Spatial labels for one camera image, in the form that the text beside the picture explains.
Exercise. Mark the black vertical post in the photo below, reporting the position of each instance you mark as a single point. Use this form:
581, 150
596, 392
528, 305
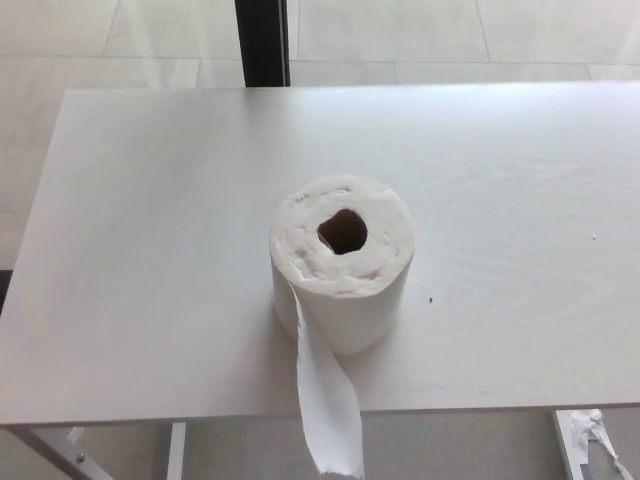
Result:
262, 42

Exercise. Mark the torn white paper scraps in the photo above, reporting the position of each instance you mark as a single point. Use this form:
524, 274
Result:
592, 425

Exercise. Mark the white toilet paper roll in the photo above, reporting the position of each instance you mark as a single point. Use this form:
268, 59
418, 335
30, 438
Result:
350, 310

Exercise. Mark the white table leg with scraps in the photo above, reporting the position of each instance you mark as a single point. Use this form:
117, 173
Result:
567, 442

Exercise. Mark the white vertical table leg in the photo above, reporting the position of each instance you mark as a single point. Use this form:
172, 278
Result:
176, 452

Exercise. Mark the white diagonal table brace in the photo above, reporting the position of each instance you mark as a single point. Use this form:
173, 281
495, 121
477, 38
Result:
55, 452

